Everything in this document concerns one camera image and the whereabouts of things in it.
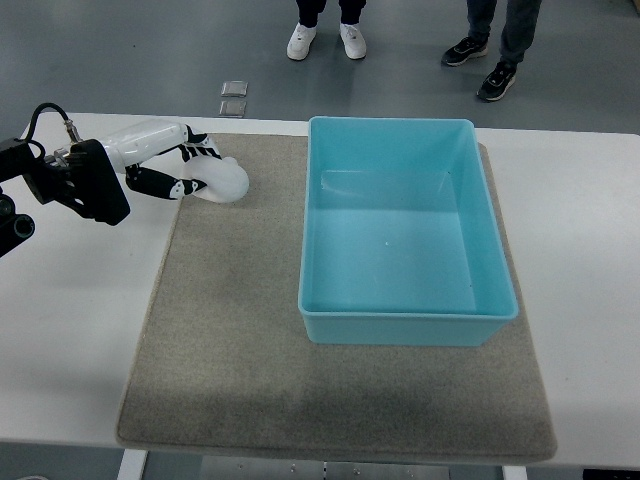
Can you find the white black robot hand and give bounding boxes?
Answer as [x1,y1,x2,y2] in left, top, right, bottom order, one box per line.
[98,120,222,201]

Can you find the white bunny toy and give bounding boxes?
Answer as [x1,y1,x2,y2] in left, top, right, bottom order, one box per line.
[183,156,249,203]

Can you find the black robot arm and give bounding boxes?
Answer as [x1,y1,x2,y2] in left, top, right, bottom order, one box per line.
[1,102,130,226]

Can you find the blue plastic box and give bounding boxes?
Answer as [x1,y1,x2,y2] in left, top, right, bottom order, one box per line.
[298,117,520,347]

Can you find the lower floor socket plate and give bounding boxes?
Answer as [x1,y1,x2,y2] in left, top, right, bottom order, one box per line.
[219,100,247,118]

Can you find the floor socket plate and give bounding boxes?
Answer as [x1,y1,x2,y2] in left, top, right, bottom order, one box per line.
[219,100,247,118]
[221,80,248,98]

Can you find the upper floor socket plate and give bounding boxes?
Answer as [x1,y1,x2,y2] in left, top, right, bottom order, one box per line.
[221,80,248,98]

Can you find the left white sneaker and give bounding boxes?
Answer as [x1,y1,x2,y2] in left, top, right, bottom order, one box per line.
[286,23,316,61]

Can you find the white sneaker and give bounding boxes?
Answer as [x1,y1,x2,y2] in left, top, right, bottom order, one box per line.
[286,23,316,61]
[340,23,367,60]

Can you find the dark trouser legs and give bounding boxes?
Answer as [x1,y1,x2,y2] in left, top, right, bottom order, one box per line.
[294,0,372,29]

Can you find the grey felt mat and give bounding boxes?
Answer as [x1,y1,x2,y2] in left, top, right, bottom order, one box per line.
[115,134,557,464]

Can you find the right white sneaker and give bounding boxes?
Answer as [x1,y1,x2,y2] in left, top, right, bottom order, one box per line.
[340,23,367,60]

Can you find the white table leg left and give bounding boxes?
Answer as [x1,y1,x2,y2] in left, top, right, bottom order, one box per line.
[116,449,148,480]

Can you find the metal table crossbar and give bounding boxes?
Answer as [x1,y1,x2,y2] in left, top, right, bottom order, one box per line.
[199,456,451,480]

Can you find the black sneaker far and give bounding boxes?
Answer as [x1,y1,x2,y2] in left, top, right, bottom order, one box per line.
[441,37,488,67]

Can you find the black sneaker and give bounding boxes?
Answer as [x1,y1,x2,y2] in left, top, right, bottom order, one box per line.
[476,62,517,102]
[441,37,488,67]

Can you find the black sneaker near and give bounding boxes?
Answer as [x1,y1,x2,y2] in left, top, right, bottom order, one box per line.
[476,62,517,102]

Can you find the grey trouser legs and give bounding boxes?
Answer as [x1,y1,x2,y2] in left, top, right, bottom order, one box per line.
[466,0,542,67]

